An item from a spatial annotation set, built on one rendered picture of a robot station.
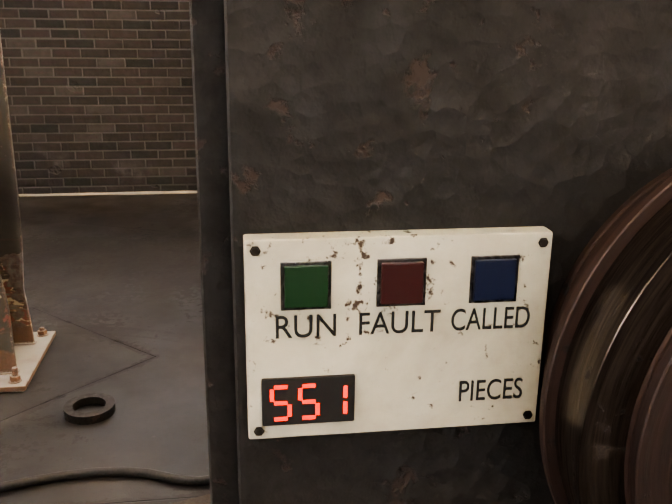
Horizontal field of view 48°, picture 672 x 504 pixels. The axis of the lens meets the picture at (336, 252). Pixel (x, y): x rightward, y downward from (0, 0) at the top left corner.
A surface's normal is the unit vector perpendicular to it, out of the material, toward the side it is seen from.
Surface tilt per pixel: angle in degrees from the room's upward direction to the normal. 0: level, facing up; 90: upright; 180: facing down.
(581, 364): 78
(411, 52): 90
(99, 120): 90
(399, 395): 90
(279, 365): 90
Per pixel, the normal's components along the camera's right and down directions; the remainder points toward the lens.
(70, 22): 0.14, 0.29
